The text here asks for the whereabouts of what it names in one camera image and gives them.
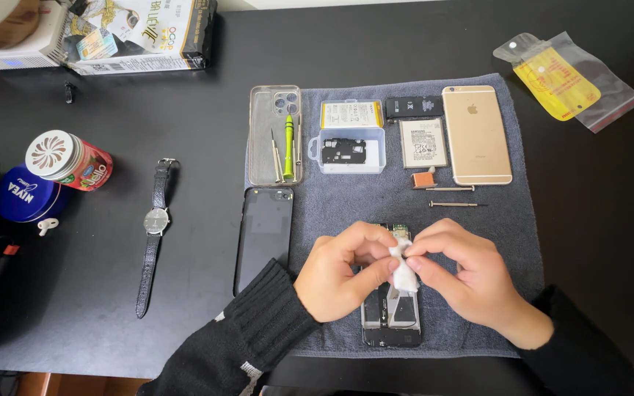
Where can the person's left hand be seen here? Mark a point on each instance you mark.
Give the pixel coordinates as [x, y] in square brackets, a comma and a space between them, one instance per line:
[331, 280]

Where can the person's right hand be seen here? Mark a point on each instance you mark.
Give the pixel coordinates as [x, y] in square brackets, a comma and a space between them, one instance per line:
[474, 280]

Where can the white cotton wad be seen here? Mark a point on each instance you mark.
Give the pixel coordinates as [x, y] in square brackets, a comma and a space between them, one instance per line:
[403, 269]

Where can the grey towel mat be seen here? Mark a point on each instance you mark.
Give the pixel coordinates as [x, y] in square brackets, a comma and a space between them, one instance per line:
[350, 220]

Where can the opened black smartphone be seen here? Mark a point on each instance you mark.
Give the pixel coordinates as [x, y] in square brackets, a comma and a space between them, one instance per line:
[391, 319]

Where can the silver precision screwdriver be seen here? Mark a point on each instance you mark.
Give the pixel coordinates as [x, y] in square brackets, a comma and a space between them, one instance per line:
[276, 157]
[298, 140]
[454, 204]
[449, 188]

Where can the black phone with case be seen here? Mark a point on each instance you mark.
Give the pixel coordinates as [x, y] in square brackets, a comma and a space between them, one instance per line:
[265, 236]

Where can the copper coloured small block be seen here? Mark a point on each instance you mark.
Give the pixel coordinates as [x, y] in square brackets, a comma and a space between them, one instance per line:
[422, 179]

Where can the black phone circuit cover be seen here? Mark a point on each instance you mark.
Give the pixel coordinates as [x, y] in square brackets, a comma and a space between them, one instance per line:
[343, 151]

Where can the clear plastic small box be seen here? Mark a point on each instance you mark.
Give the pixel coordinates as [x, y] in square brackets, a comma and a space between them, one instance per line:
[350, 151]

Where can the gold smartphone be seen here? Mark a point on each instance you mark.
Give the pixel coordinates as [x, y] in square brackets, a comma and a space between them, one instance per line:
[476, 135]

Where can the grey phone battery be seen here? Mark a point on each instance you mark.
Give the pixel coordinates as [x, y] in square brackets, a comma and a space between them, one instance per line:
[422, 143]

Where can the clear phone case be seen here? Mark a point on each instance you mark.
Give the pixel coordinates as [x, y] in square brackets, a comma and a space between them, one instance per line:
[265, 137]

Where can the yellow white phone battery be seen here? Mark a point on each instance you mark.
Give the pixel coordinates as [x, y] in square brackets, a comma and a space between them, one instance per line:
[351, 114]

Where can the black leather wristwatch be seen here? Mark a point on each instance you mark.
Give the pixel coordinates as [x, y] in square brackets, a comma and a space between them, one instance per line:
[154, 236]

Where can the black phone battery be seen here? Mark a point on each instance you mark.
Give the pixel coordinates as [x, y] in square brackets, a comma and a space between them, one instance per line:
[414, 106]

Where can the yellow clear plastic bag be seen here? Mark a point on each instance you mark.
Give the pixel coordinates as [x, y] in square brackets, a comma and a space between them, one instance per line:
[564, 80]

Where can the red can with white lid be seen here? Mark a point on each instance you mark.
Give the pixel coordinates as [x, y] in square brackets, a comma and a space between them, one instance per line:
[72, 159]

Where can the printed black white box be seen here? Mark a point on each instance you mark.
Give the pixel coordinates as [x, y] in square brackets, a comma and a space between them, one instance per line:
[141, 36]

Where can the blue round cream tin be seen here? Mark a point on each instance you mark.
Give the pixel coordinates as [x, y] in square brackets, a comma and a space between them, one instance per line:
[25, 195]

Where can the small black clip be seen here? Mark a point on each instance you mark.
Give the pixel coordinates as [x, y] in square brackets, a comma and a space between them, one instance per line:
[69, 92]

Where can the white appliance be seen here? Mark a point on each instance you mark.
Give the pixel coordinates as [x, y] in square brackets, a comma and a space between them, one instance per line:
[14, 41]

